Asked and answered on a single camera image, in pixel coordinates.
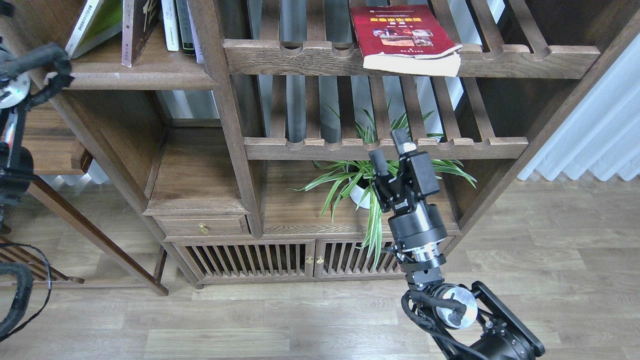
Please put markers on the dark green upright book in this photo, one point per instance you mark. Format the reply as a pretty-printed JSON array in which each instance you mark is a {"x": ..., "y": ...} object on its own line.
[{"x": 185, "y": 29}]

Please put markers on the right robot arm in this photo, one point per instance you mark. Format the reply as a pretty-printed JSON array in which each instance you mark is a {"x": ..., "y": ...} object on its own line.
[{"x": 465, "y": 323}]

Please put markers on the yellow green book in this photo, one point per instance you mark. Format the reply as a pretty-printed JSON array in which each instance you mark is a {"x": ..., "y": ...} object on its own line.
[{"x": 98, "y": 21}]

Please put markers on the white plant pot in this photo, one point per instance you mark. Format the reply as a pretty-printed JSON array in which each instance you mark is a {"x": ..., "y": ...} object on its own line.
[{"x": 363, "y": 192}]

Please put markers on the dark maroon book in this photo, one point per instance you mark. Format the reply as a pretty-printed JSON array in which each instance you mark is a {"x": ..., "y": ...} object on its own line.
[{"x": 138, "y": 21}]

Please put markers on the wooden side table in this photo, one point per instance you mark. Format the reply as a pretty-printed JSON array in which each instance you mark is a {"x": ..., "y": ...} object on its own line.
[{"x": 56, "y": 151}]

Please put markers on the thin white upright book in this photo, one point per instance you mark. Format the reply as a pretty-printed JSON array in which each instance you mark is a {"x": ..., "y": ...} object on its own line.
[{"x": 197, "y": 46}]

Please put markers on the brass drawer knob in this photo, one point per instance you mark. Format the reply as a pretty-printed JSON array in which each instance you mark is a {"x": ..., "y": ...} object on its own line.
[{"x": 203, "y": 228}]

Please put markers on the dark wooden bookshelf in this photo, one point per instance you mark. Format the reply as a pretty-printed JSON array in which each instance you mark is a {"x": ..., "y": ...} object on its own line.
[{"x": 220, "y": 143}]

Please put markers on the red book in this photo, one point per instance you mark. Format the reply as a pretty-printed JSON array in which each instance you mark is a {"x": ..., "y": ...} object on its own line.
[{"x": 405, "y": 39}]

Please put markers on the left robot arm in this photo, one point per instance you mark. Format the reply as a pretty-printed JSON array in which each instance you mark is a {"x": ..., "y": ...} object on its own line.
[{"x": 17, "y": 163}]

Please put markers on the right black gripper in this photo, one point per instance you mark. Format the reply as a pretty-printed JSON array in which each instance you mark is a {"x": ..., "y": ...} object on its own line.
[{"x": 415, "y": 224}]

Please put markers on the green spider plant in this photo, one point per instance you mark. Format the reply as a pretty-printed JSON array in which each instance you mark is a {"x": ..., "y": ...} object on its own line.
[{"x": 346, "y": 176}]

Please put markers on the wooden slatted chair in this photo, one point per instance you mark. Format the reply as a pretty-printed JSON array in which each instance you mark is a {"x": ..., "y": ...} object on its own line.
[{"x": 28, "y": 257}]

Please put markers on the white curtain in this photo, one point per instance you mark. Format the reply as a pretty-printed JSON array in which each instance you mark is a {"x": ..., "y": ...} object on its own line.
[{"x": 601, "y": 137}]

